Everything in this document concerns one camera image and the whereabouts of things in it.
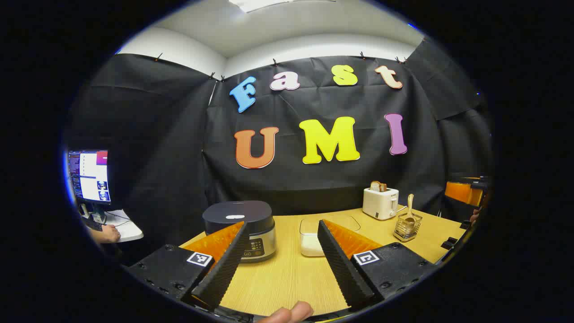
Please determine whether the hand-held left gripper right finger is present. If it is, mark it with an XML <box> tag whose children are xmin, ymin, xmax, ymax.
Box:
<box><xmin>317</xmin><ymin>219</ymin><xmax>438</xmax><ymax>311</ymax></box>

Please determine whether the black silver rice cooker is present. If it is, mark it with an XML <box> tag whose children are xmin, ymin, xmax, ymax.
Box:
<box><xmin>203</xmin><ymin>201</ymin><xmax>276</xmax><ymax>263</ymax></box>

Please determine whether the white toaster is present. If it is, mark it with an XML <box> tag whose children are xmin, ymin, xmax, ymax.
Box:
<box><xmin>362</xmin><ymin>186</ymin><xmax>400</xmax><ymax>220</ymax></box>

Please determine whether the black backdrop cloth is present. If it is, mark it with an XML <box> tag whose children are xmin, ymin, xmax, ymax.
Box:
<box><xmin>65</xmin><ymin>38</ymin><xmax>494</xmax><ymax>252</ymax></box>

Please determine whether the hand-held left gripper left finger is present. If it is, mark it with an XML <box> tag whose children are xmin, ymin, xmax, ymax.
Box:
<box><xmin>127</xmin><ymin>220</ymin><xmax>250</xmax><ymax>311</ymax></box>

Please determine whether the computer monitor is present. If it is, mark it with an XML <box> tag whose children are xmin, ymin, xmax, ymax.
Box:
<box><xmin>68</xmin><ymin>149</ymin><xmax>112</xmax><ymax>205</ymax></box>

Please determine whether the white side desk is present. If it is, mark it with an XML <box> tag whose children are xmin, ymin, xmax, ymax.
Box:
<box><xmin>81</xmin><ymin>209</ymin><xmax>144</xmax><ymax>243</ymax></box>

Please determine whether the clear glass container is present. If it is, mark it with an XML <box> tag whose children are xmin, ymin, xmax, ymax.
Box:
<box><xmin>300</xmin><ymin>215</ymin><xmax>361</xmax><ymax>257</ymax></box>

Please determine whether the wooden spoon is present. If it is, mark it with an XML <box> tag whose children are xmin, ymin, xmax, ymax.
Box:
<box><xmin>402</xmin><ymin>194</ymin><xmax>417</xmax><ymax>225</ymax></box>

